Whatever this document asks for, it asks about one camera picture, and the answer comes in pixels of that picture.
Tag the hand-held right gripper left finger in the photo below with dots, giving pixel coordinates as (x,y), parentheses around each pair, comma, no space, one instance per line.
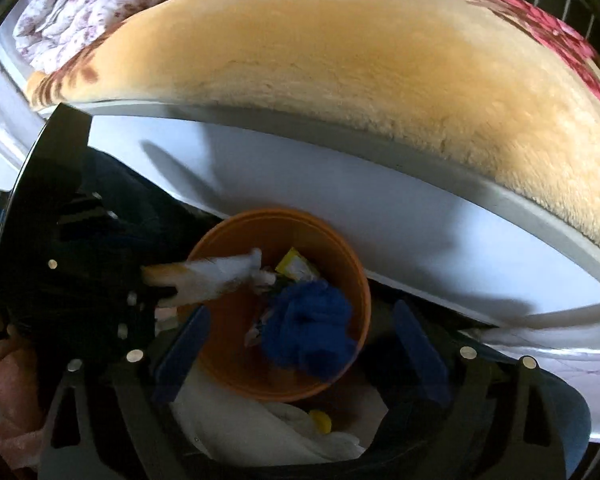
(180,355)

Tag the grey white bed frame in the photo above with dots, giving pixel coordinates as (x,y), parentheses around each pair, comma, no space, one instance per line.
(380,220)

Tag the black metal rack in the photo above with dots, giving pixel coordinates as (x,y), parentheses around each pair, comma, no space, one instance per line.
(591,20)

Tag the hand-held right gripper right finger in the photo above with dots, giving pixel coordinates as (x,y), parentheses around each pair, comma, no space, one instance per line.
(420,355)

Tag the blue crumpled cloth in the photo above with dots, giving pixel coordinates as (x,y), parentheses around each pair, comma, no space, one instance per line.
(310,325)

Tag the white floral quilt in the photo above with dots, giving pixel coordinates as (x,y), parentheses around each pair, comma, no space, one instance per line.
(80,5)

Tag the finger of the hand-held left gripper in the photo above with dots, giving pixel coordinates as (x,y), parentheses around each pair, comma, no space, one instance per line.
(105,275)
(140,320)

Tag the yellow plush blanket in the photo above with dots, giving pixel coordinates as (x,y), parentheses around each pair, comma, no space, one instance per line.
(330,60)

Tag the orange plastic bucket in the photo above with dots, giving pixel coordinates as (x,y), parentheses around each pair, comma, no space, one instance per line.
(240,360)

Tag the person's left forearm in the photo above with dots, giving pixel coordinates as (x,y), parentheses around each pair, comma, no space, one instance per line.
(5,390)

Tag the white orange wrapper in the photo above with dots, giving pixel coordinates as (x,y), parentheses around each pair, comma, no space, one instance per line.
(205,275)

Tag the small yellow scrap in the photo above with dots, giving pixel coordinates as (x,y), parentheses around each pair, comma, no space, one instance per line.
(321,421)

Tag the white cloth on floor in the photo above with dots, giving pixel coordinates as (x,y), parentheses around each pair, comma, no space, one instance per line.
(240,425)

